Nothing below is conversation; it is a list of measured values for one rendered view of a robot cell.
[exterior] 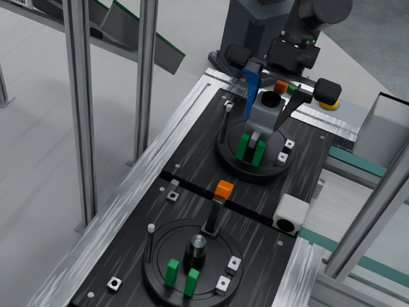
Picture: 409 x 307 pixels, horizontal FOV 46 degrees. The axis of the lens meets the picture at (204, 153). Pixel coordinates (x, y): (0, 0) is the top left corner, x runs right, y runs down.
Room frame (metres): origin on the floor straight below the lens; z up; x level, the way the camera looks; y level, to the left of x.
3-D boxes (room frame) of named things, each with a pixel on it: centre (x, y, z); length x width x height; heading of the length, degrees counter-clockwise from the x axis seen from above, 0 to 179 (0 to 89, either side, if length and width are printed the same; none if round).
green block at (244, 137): (0.54, -0.06, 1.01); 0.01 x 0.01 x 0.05; 74
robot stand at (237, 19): (0.95, -0.06, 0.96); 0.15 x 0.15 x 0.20; 39
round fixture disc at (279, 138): (0.58, -0.08, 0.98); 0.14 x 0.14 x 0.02
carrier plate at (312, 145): (0.58, -0.08, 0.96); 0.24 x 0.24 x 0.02; 74
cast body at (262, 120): (0.57, -0.08, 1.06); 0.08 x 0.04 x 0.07; 165
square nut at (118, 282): (0.28, 0.08, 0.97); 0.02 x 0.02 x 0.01; 74
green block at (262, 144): (0.54, -0.09, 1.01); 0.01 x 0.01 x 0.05; 74
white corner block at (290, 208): (0.46, -0.15, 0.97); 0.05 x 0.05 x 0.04; 74
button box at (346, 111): (0.77, -0.22, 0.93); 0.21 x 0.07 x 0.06; 74
